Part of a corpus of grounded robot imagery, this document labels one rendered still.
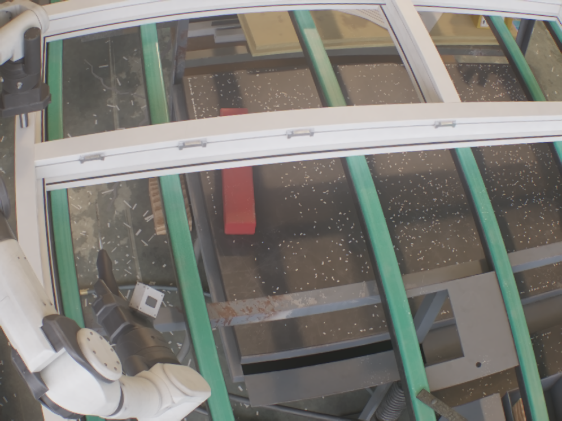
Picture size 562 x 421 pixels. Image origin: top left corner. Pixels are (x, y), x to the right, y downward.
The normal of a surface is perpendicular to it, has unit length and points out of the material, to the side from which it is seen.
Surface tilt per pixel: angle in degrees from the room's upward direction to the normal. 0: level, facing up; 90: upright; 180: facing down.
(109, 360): 55
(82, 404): 60
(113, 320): 41
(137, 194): 0
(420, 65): 90
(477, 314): 0
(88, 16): 90
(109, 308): 77
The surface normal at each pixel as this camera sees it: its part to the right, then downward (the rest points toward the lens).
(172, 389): 0.35, -0.42
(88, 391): 0.10, 0.42
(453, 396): 0.10, -0.58
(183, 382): 0.70, -0.70
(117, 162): 0.20, 0.81
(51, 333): -0.29, -0.06
